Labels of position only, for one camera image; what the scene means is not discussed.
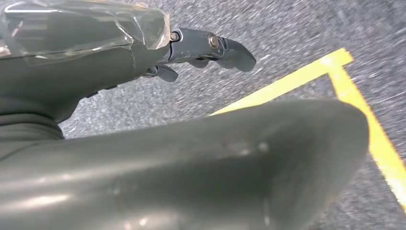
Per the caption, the clear plastic film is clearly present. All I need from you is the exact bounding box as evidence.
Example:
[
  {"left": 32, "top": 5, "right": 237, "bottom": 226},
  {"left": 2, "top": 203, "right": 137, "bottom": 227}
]
[{"left": 0, "top": 0, "right": 172, "bottom": 66}]

